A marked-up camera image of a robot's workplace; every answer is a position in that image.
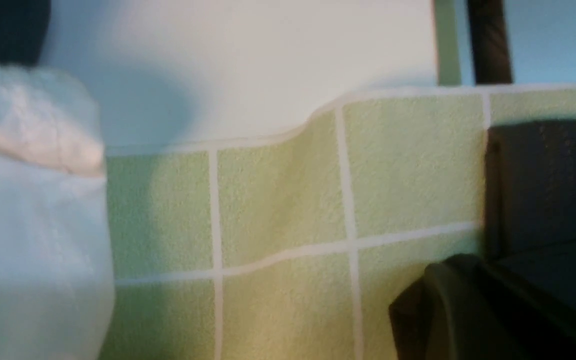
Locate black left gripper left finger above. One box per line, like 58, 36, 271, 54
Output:
388, 254, 524, 360

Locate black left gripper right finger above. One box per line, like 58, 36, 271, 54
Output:
478, 262, 576, 360

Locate dark gray long-sleeve shirt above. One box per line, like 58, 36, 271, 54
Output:
485, 120, 576, 311

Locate white crumpled shirt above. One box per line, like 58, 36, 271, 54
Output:
0, 66, 115, 360

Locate light green grid mat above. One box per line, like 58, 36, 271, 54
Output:
99, 85, 576, 360

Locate dark blue garment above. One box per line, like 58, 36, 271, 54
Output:
0, 0, 51, 68

